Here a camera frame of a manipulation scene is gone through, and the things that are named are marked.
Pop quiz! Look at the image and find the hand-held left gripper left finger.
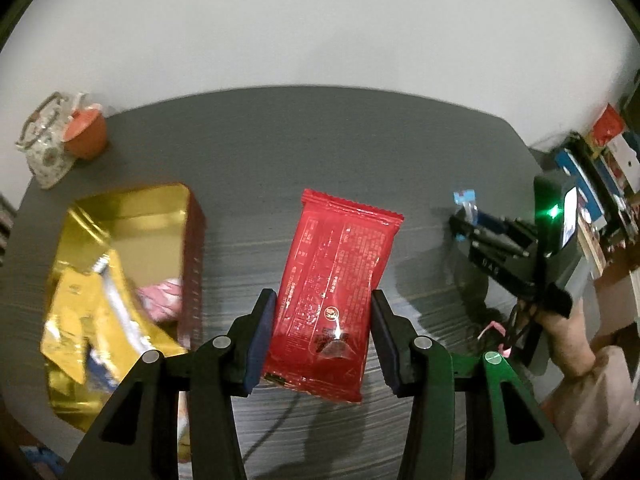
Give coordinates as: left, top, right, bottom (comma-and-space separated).
62, 288, 278, 480

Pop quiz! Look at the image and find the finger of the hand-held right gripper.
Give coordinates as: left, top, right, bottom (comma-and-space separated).
470, 207, 538, 242
448, 214, 537, 259

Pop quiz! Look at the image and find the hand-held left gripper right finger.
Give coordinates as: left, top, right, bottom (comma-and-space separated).
370, 289, 581, 480

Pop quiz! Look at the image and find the small blue and clear packet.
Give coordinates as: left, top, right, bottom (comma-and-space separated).
451, 190, 478, 216

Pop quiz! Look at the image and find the orange clay cup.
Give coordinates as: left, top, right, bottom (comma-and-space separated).
62, 102, 109, 160

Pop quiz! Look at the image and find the red bag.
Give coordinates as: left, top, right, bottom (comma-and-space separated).
590, 105, 627, 146

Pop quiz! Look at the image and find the person's right forearm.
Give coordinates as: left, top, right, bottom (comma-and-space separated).
542, 345, 640, 480

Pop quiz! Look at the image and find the cardboard box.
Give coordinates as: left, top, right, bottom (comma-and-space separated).
592, 250, 640, 341

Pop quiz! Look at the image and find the small pink candy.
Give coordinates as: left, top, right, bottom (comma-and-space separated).
134, 280, 185, 323

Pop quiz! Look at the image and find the black cable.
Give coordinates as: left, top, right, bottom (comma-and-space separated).
502, 305, 541, 361

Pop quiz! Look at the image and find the patterned ceramic teapot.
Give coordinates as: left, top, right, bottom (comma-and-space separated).
15, 91, 93, 190

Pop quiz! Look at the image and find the person's right hand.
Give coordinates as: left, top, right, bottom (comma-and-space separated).
537, 304, 599, 379

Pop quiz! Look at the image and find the yellow snack packet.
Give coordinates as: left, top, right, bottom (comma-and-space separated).
42, 250, 188, 433

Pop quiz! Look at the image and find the red tin with gold inside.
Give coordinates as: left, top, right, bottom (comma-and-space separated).
42, 183, 207, 433

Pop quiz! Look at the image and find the pink ribbon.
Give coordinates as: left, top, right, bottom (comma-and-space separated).
475, 321, 506, 346

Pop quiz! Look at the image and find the blue cracker packet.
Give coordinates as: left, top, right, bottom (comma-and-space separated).
85, 345, 126, 391

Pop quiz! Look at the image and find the red snack packet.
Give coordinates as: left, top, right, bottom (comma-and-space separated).
260, 188, 405, 404

